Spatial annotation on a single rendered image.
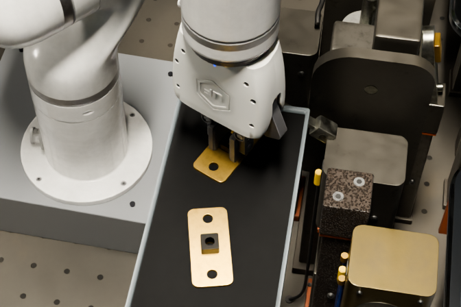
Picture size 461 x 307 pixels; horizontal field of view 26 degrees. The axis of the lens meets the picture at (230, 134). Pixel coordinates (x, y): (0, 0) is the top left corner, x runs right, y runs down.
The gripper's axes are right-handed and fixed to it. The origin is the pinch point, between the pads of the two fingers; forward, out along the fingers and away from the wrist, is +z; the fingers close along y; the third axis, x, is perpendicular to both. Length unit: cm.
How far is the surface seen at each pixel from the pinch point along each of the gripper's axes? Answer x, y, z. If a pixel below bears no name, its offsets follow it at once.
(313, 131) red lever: 11.1, 3.7, 9.3
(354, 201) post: 5.1, 12.2, 8.4
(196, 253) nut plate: -11.9, 4.3, 2.1
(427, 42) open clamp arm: 29.2, 8.2, 8.6
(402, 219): 30, 11, 47
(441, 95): 31.6, 10.9, 19.4
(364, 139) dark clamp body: 14.0, 8.6, 10.4
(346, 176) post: 7.4, 10.0, 8.4
